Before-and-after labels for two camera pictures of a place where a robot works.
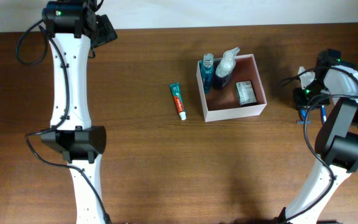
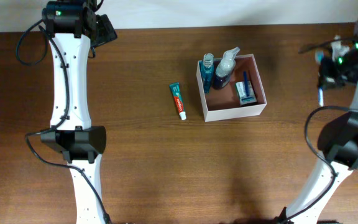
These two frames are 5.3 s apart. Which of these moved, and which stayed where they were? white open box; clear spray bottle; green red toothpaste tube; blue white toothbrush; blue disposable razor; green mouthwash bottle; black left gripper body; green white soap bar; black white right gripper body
Moved: blue white toothbrush; blue disposable razor; black white right gripper body
Stayed: green white soap bar; green mouthwash bottle; clear spray bottle; green red toothpaste tube; black left gripper body; white open box
